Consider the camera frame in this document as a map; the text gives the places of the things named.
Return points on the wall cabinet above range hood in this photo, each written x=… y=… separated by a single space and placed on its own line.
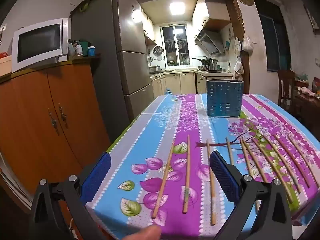
x=217 y=10

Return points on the person's left hand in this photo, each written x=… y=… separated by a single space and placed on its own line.
x=142 y=233

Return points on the hanging round strainer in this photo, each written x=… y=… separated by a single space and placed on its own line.
x=158 y=51

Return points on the dark room window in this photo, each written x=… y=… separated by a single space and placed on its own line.
x=272 y=42

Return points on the beige kitchen wall cabinets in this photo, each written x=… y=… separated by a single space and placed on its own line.
x=148 y=27

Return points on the barred kitchen window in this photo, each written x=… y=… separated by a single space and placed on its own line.
x=175 y=45

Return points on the grey refrigerator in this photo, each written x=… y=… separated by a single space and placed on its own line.
x=100 y=55

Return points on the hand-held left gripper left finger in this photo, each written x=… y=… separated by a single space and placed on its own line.
x=96 y=177

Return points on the glass jar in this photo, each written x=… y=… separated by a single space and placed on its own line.
x=315 y=85

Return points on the blue perforated utensil holder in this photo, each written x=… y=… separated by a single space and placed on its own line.
x=223 y=100

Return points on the floral striped tablecloth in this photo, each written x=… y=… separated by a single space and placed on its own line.
x=150 y=130

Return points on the beige kitchen base cabinets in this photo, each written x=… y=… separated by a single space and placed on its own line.
x=172 y=82

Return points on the blue thermos flask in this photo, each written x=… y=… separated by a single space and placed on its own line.
x=168 y=92

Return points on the square ceiling light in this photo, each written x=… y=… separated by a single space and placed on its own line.
x=177 y=8

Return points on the steel electric kettle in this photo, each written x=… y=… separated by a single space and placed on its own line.
x=212 y=65

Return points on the dark wooden side table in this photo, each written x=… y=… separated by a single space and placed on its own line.
x=305 y=105

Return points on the framed wall picture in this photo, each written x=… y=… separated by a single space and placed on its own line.
x=311 y=17

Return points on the white pill bottle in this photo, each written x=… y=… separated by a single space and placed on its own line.
x=79 y=50

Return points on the long hanging kitchen towel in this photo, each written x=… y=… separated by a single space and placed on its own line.
x=238 y=68

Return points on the dark wooden chair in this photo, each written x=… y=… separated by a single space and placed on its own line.
x=286 y=85

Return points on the pink cloth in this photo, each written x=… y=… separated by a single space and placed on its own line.
x=305 y=90

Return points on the orange wooden cabinet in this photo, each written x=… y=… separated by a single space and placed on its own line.
x=37 y=117

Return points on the bunch of wooden chopsticks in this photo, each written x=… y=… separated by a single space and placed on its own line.
x=186 y=180

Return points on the black wok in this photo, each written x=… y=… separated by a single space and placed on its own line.
x=201 y=60

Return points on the small hanging white cloth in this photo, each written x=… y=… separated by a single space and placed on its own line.
x=237 y=46

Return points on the blue lidded jar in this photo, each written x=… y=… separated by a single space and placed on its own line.
x=91 y=51

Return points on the white microwave oven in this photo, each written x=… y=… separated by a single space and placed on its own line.
x=37 y=42

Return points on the steel rice cooker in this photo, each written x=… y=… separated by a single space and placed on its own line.
x=155 y=69

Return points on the white wall socket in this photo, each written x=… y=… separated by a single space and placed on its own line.
x=3 y=27

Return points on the steel range hood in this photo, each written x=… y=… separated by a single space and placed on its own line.
x=208 y=41

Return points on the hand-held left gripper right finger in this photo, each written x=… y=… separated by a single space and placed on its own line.
x=225 y=177

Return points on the hanging white plastic bag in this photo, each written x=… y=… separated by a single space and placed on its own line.
x=247 y=43

